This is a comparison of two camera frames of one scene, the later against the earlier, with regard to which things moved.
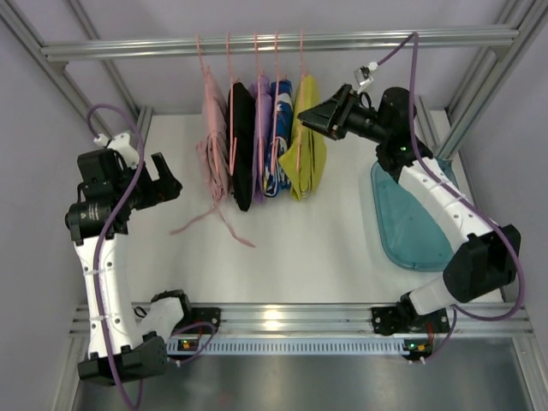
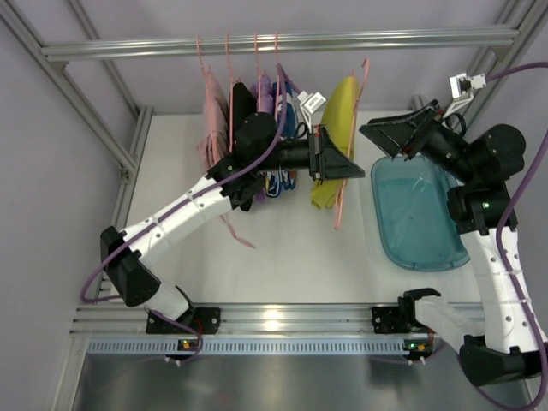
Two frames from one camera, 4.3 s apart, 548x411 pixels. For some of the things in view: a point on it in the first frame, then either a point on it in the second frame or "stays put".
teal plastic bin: x=415 y=238 stays put
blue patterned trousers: x=281 y=134 stays put
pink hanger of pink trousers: x=232 y=152 stays put
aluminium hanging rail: x=176 y=49 stays put
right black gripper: x=343 y=112 → x=424 y=132
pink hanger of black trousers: x=232 y=157 stays put
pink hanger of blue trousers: x=274 y=110 stays put
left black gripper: x=151 y=187 → x=315 y=152
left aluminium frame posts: x=13 y=20 stays put
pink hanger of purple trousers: x=259 y=105 stays put
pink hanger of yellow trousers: x=300 y=129 → x=354 y=119
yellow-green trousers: x=306 y=157 → x=340 y=116
